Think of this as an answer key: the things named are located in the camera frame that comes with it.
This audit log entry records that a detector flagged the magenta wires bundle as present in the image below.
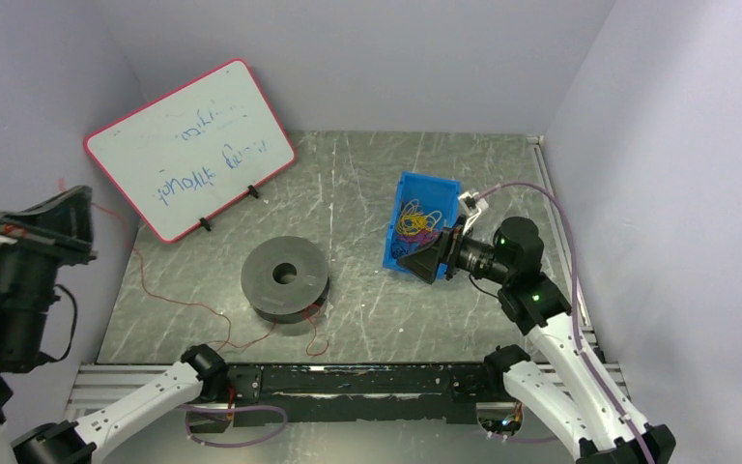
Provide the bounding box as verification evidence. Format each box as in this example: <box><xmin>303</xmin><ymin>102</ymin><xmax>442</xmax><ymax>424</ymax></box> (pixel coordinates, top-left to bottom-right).
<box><xmin>391</xmin><ymin>231</ymin><xmax>440</xmax><ymax>261</ymax></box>

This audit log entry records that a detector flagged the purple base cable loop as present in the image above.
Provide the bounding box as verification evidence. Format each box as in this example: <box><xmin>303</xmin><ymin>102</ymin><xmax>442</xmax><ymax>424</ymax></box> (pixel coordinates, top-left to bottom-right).
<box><xmin>184</xmin><ymin>400</ymin><xmax>290</xmax><ymax>450</ymax></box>

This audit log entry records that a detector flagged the aluminium rail frame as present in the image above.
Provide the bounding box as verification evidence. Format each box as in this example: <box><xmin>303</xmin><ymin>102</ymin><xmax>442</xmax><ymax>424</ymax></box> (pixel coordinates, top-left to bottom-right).
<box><xmin>63</xmin><ymin>134</ymin><xmax>650</xmax><ymax>464</ymax></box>

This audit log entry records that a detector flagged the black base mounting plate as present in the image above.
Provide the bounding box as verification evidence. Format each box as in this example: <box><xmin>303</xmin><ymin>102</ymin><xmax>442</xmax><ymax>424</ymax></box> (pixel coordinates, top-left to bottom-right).
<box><xmin>200</xmin><ymin>362</ymin><xmax>520</xmax><ymax>428</ymax></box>

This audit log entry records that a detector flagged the yellow wires bundle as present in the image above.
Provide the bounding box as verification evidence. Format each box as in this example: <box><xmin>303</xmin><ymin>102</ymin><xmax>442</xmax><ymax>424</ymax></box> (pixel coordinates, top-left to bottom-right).
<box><xmin>396</xmin><ymin>198</ymin><xmax>445</xmax><ymax>238</ymax></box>

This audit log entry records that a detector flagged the blue plastic bin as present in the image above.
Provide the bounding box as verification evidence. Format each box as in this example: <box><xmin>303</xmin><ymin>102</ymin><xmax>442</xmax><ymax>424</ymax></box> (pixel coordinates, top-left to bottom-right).
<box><xmin>383</xmin><ymin>171</ymin><xmax>461</xmax><ymax>273</ymax></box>

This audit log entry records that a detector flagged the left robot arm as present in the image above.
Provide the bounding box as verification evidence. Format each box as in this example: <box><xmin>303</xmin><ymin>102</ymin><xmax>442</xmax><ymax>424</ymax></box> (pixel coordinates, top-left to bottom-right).
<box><xmin>0</xmin><ymin>186</ymin><xmax>229</xmax><ymax>463</ymax></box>

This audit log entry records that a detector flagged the grey cable spool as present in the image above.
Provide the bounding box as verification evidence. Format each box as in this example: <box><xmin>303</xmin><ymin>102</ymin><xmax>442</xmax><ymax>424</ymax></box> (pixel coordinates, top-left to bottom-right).
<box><xmin>241</xmin><ymin>236</ymin><xmax>330</xmax><ymax>324</ymax></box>

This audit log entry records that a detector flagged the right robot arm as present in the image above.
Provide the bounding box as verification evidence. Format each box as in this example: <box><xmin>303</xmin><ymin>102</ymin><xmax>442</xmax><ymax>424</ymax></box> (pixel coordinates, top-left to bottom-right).
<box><xmin>397</xmin><ymin>217</ymin><xmax>676</xmax><ymax>463</ymax></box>

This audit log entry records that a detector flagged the pink framed whiteboard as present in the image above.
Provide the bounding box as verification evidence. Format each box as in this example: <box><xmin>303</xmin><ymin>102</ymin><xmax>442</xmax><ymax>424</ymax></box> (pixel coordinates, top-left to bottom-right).
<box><xmin>83</xmin><ymin>59</ymin><xmax>297</xmax><ymax>243</ymax></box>

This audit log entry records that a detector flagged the red wire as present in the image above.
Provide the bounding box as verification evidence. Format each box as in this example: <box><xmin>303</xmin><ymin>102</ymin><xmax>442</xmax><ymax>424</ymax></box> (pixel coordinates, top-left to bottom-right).
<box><xmin>57</xmin><ymin>178</ymin><xmax>331</xmax><ymax>359</ymax></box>

